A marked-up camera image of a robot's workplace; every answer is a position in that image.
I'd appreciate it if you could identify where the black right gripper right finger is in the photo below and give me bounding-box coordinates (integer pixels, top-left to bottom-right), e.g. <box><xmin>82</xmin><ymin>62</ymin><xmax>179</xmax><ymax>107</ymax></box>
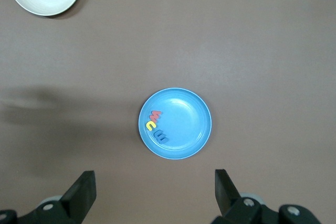
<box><xmin>212</xmin><ymin>168</ymin><xmax>322</xmax><ymax>224</ymax></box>

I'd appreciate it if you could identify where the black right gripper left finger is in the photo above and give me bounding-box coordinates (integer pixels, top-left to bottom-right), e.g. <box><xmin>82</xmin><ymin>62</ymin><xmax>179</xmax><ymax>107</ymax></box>
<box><xmin>0</xmin><ymin>170</ymin><xmax>97</xmax><ymax>224</ymax></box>

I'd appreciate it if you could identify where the blue foam lowercase m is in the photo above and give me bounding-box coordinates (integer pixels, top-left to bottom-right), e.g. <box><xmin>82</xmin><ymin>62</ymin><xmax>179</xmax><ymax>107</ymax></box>
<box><xmin>153</xmin><ymin>129</ymin><xmax>169</xmax><ymax>145</ymax></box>

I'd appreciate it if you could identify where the yellow foam letter u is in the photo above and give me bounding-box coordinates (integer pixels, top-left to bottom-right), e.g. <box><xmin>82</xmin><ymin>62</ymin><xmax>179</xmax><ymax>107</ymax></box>
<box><xmin>145</xmin><ymin>120</ymin><xmax>158</xmax><ymax>132</ymax></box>

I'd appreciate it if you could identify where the red foam lowercase w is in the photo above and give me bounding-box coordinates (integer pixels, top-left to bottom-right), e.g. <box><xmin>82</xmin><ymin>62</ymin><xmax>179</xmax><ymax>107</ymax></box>
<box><xmin>149</xmin><ymin>110</ymin><xmax>163</xmax><ymax>124</ymax></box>

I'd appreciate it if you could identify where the blue plate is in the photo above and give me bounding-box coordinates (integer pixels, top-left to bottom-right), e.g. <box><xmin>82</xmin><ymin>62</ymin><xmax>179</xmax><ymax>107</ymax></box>
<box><xmin>138</xmin><ymin>88</ymin><xmax>213</xmax><ymax>161</ymax></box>

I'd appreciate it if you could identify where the brown table cover sheet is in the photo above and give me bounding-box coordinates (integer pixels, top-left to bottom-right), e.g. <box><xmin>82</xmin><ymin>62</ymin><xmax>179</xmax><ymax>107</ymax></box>
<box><xmin>0</xmin><ymin>0</ymin><xmax>336</xmax><ymax>224</ymax></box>

